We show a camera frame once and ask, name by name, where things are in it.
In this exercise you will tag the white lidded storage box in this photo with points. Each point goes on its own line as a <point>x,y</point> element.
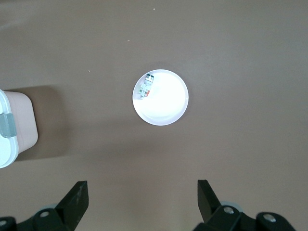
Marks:
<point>16,115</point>

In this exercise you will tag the green and white switch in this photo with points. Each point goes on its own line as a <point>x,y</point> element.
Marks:
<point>145,86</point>

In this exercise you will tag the brown table cover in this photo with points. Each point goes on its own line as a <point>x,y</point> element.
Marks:
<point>216,48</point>

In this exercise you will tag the pink round plate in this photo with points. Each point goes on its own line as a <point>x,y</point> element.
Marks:
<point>166,106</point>

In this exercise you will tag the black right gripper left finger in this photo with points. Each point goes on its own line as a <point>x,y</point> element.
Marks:
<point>48,219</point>

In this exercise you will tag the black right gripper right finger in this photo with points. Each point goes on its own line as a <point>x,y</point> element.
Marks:
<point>231,220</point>

